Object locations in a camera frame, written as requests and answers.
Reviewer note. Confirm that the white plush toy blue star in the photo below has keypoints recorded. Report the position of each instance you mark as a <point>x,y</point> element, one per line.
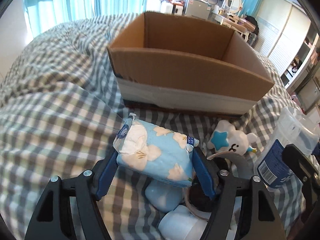
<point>226,138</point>

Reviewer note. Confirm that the teal window curtain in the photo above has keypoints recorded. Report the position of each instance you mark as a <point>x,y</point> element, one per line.
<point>41,15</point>

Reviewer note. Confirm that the open shelf unit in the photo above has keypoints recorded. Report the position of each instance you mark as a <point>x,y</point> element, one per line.
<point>301,78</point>

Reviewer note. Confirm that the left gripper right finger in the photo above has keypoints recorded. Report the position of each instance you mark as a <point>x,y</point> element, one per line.
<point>259,218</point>

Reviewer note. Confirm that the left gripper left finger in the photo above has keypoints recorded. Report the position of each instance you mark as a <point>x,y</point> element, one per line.
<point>52,217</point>

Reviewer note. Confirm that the white oval vanity mirror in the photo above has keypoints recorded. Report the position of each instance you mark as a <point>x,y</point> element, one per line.
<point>233,6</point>

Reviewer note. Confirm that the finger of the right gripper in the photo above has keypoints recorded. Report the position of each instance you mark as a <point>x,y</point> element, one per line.
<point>304,170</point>

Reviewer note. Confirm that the white vanity desk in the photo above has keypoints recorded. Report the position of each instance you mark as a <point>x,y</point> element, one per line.
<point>244,33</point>

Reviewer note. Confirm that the silver small fridge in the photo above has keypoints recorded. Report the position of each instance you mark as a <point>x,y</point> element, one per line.
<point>198,9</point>

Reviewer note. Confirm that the clear plastic jar blue label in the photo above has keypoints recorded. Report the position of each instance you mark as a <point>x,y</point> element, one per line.
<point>292,127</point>

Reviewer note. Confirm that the white sliding wardrobe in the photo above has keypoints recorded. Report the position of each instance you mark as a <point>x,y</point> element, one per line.
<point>282,30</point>

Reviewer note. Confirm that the blue floral tissue pack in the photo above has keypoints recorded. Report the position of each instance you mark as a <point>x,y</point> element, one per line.
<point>155,151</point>

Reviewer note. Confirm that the brown cardboard box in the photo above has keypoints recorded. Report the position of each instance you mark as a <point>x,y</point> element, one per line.
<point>184,64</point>

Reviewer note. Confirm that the checkered bed quilt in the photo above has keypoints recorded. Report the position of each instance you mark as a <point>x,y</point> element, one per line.
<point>61,109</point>

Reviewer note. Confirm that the light blue bottle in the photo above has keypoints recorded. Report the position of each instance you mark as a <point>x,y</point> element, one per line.
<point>164,197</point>

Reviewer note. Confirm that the white suitcase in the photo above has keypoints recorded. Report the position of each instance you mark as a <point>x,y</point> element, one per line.
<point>169,8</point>

